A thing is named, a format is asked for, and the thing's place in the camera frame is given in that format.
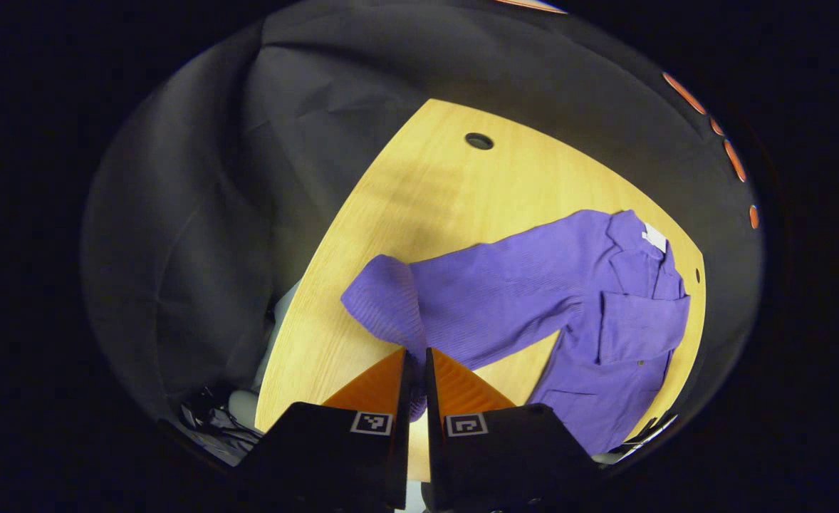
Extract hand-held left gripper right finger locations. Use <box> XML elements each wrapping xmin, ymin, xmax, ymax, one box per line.
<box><xmin>423</xmin><ymin>347</ymin><xmax>605</xmax><ymax>512</ymax></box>

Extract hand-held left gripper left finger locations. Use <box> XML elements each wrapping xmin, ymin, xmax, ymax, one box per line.
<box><xmin>238</xmin><ymin>347</ymin><xmax>415</xmax><ymax>510</ymax></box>

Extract purple knit garment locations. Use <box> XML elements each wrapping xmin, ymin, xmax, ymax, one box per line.
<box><xmin>340</xmin><ymin>208</ymin><xmax>692</xmax><ymax>457</ymax></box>

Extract dark cables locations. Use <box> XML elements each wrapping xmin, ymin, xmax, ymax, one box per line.
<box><xmin>177</xmin><ymin>385</ymin><xmax>264</xmax><ymax>464</ymax></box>

